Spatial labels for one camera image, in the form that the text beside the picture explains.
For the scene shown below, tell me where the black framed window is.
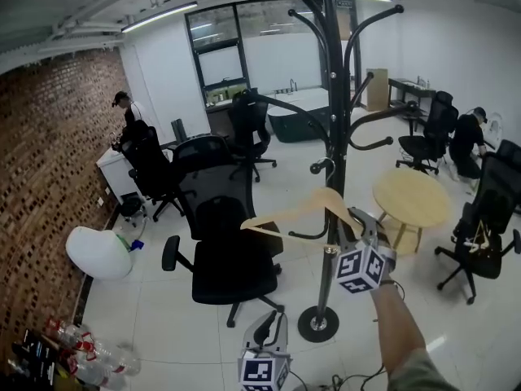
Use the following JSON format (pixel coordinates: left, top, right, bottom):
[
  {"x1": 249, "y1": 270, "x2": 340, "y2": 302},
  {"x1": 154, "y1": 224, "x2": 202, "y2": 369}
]
[{"x1": 184, "y1": 2, "x2": 252, "y2": 110}]

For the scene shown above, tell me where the black printed box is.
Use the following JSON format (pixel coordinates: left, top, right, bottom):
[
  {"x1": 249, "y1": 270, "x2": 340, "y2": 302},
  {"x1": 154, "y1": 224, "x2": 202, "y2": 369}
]
[{"x1": 11, "y1": 330, "x2": 56, "y2": 389}]

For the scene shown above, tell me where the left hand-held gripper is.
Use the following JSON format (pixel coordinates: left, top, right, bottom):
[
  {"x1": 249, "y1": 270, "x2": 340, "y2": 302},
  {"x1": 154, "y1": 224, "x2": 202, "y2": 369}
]
[{"x1": 238, "y1": 310, "x2": 292, "y2": 391}]

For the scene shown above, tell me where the dark green bathtub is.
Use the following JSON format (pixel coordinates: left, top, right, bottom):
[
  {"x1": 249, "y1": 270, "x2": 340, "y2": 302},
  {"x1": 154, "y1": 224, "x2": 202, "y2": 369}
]
[{"x1": 267, "y1": 87, "x2": 331, "y2": 143}]

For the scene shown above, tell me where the person's grey-green shirt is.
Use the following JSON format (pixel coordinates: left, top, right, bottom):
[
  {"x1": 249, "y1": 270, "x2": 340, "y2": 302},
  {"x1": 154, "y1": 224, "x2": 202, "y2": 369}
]
[{"x1": 386, "y1": 348, "x2": 462, "y2": 391}]

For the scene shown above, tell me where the round wooden table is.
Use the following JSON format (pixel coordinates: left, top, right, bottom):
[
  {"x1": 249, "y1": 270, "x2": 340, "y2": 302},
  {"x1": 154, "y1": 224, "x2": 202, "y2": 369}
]
[{"x1": 372, "y1": 167, "x2": 453, "y2": 257}]

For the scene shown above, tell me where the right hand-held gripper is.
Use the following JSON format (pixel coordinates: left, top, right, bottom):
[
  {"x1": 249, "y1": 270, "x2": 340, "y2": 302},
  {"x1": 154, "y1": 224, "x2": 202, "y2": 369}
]
[{"x1": 334, "y1": 207, "x2": 398, "y2": 295}]

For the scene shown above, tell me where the person's right forearm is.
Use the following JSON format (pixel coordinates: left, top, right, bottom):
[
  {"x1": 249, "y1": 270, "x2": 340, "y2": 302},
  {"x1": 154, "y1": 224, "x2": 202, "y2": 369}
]
[{"x1": 369, "y1": 285, "x2": 427, "y2": 379}]

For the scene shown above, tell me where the dark counter cabinet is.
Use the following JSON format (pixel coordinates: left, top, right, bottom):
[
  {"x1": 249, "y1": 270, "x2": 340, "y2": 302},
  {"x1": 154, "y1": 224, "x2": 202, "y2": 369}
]
[{"x1": 204, "y1": 95, "x2": 238, "y2": 138}]

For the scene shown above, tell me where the black metal coat rack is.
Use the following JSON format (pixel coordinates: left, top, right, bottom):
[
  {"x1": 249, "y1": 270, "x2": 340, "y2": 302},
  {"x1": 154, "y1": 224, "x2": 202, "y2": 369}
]
[{"x1": 287, "y1": 0, "x2": 420, "y2": 344}]

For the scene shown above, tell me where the white beanbag seat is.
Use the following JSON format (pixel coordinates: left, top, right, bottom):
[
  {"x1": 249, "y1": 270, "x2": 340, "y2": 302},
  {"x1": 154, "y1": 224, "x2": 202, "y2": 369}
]
[{"x1": 65, "y1": 226, "x2": 134, "y2": 282}]

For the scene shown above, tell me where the black round stool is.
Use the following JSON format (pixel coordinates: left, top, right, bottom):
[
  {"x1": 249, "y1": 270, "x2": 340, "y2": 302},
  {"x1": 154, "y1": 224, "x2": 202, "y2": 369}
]
[{"x1": 120, "y1": 195, "x2": 148, "y2": 228}]

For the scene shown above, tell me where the brown cardboard box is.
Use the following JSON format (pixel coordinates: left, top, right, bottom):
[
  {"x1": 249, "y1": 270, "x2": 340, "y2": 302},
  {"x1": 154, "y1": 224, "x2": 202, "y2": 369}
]
[{"x1": 55, "y1": 358, "x2": 81, "y2": 391}]

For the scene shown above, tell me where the black metal table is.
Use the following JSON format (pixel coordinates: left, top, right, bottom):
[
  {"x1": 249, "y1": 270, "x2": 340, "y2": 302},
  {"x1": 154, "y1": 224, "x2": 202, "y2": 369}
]
[{"x1": 387, "y1": 77, "x2": 438, "y2": 116}]

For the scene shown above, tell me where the white desk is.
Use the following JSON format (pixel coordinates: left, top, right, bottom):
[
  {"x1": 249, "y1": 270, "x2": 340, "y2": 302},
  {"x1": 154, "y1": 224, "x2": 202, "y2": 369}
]
[{"x1": 96, "y1": 147, "x2": 142, "y2": 205}]

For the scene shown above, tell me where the clear water bottle red cap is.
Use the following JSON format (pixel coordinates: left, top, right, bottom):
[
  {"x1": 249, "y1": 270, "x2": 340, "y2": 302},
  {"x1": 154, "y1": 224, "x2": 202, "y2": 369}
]
[
  {"x1": 75, "y1": 364, "x2": 128, "y2": 391},
  {"x1": 44, "y1": 318, "x2": 95, "y2": 356},
  {"x1": 77, "y1": 332, "x2": 142, "y2": 379}
]

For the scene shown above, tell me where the black mesh office chair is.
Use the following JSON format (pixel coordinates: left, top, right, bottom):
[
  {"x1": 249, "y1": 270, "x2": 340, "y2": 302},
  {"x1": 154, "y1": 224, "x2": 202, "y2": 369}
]
[
  {"x1": 434, "y1": 151, "x2": 521, "y2": 305},
  {"x1": 396, "y1": 90, "x2": 455, "y2": 177},
  {"x1": 117, "y1": 119, "x2": 189, "y2": 223},
  {"x1": 226, "y1": 89, "x2": 278, "y2": 184},
  {"x1": 161, "y1": 135, "x2": 286, "y2": 328}
]

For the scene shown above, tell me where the wooden hanger with metal hook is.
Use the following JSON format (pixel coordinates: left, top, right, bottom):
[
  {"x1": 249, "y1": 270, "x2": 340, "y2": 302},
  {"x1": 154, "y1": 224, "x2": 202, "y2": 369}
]
[{"x1": 239, "y1": 156, "x2": 364, "y2": 248}]

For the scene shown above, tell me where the brown board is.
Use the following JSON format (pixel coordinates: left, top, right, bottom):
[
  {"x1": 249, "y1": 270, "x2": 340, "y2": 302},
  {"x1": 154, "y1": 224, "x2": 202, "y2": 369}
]
[{"x1": 366, "y1": 68, "x2": 390, "y2": 112}]

